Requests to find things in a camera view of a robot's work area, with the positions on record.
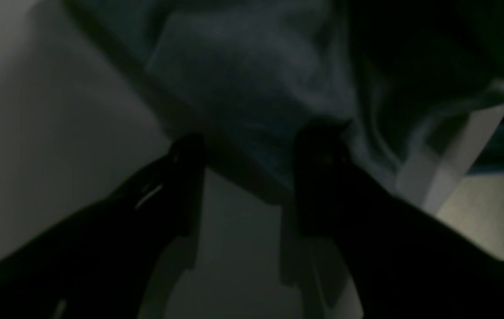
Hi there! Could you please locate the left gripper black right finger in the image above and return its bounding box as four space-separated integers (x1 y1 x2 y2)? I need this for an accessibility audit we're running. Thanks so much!
294 126 504 319

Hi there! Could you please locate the grey T-shirt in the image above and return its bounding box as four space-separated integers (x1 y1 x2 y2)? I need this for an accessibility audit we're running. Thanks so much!
65 0 504 210

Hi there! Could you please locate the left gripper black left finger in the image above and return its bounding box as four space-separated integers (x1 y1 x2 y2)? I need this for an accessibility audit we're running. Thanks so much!
0 133 207 319

